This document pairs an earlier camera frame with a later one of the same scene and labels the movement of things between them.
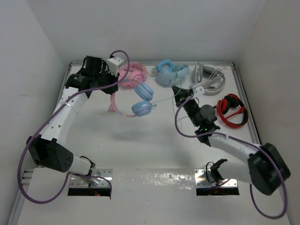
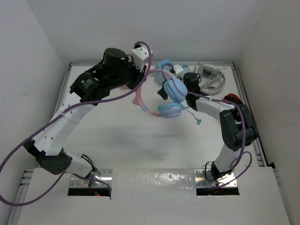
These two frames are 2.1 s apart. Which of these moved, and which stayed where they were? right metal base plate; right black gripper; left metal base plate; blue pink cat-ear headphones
Moved: blue pink cat-ear headphones; right black gripper
Stayed: left metal base plate; right metal base plate
